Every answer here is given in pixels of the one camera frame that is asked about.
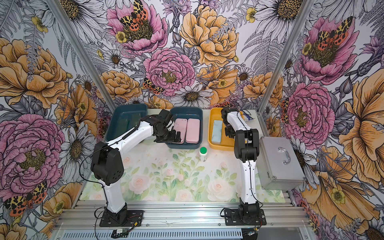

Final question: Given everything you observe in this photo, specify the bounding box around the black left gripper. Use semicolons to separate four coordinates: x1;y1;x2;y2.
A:
155;126;180;144

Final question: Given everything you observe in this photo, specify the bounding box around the light blue case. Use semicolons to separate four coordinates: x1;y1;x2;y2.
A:
211;120;223;145

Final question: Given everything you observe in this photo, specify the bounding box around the yellow plastic tray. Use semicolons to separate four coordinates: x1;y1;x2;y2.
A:
208;107;250;152

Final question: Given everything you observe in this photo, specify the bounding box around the pink pencil case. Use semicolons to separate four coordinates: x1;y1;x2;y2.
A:
174;119;188;144
186;119;200;144

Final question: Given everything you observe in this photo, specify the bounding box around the dark teal tray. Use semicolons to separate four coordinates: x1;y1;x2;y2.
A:
166;107;203;150
105;104;148;142

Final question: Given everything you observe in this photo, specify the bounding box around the dark green case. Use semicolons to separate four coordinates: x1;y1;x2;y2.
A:
130;113;142;128
120;117;131;133

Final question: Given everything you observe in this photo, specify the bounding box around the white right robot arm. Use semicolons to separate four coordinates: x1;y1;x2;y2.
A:
221;107;263;226

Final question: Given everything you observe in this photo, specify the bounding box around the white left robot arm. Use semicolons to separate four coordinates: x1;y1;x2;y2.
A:
91;109;181;227

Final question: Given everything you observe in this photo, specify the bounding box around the blue pen behind tray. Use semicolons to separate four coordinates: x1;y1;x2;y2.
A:
241;110;254;121

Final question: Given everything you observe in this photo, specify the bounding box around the white bottle green cap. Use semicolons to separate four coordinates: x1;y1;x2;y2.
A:
199;147;208;162

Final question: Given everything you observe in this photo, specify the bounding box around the silver metal case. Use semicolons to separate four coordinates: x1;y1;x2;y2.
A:
257;137;306;191

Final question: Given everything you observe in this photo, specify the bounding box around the small circuit board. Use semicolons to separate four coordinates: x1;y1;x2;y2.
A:
111;228;131;239

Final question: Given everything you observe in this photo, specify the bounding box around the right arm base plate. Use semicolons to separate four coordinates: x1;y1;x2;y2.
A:
220;208;267;227

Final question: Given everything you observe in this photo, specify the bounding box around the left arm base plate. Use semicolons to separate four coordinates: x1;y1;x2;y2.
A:
99;210;144;228

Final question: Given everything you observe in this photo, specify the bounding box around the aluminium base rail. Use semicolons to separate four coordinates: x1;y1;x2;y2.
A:
52;201;316;240

